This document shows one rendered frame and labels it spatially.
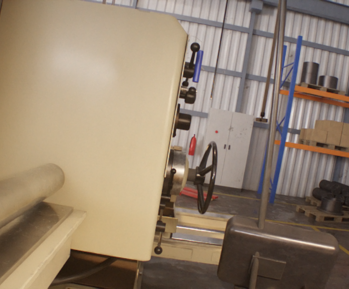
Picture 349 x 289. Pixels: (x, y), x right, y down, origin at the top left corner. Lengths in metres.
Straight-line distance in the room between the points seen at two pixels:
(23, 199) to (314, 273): 0.83
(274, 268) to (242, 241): 0.13
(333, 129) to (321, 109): 1.44
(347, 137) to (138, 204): 8.20
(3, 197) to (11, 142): 0.45
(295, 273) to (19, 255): 0.76
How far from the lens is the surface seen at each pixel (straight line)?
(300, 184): 10.03
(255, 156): 9.41
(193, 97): 1.51
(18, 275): 0.71
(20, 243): 0.81
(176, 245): 2.33
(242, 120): 8.62
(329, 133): 8.78
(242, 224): 0.98
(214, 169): 1.45
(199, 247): 2.36
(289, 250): 1.00
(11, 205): 0.77
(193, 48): 1.12
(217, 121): 8.48
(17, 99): 1.17
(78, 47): 1.12
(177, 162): 1.51
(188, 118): 1.32
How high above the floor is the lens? 1.55
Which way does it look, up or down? 3 degrees down
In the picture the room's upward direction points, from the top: 10 degrees clockwise
